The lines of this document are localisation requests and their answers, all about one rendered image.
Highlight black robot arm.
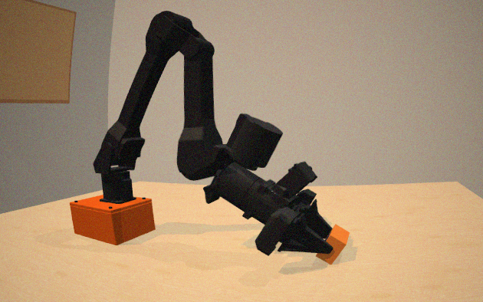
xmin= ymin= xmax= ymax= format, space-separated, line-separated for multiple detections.
xmin=94 ymin=11 xmax=317 ymax=209

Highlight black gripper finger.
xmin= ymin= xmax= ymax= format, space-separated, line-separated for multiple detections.
xmin=305 ymin=199 xmax=332 ymax=239
xmin=278 ymin=213 xmax=333 ymax=254

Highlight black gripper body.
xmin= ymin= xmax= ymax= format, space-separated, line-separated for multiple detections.
xmin=240 ymin=178 xmax=317 ymax=256

